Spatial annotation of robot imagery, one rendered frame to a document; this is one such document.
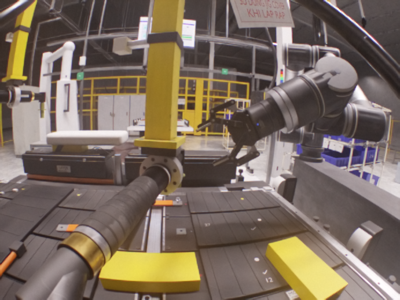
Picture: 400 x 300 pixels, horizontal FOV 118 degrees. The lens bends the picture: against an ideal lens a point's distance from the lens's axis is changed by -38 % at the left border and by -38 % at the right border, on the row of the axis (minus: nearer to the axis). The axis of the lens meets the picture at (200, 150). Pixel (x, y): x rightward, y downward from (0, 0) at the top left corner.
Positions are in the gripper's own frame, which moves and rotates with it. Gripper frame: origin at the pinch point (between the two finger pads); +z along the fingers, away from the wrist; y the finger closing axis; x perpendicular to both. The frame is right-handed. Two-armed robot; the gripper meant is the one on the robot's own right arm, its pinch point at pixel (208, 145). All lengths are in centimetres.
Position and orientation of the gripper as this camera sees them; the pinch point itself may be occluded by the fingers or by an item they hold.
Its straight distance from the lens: 43.2
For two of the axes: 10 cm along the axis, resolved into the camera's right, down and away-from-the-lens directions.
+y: 4.6, 8.8, 1.2
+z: -8.8, 4.3, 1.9
